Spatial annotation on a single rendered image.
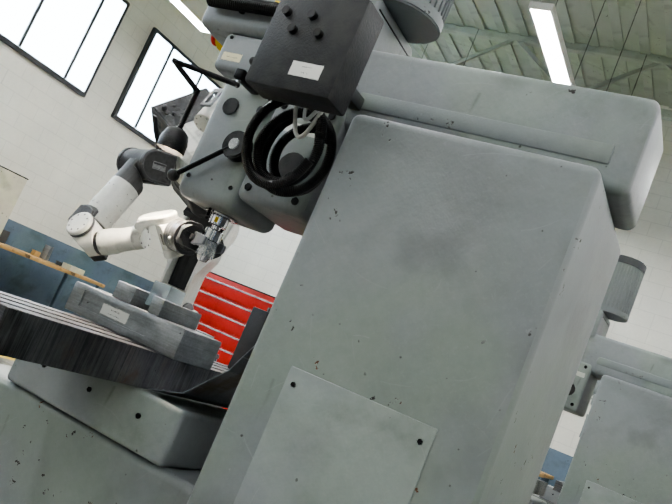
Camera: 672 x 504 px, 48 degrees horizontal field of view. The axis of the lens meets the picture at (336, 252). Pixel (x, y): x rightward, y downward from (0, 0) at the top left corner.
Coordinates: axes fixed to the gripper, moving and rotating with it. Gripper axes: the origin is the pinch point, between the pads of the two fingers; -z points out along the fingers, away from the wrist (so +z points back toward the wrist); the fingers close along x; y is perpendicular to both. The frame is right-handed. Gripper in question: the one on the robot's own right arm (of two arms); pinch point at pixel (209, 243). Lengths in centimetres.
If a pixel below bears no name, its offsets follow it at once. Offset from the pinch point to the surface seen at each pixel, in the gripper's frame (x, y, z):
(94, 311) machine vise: -17.2, 25.2, 4.5
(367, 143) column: -3, -27, -49
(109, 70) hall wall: 217, -239, 930
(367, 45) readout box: -12, -43, -49
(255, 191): -4.5, -13.4, -18.8
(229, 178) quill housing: -6.7, -14.9, -9.1
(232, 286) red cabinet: 281, -13, 470
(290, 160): -2.5, -22.3, -23.9
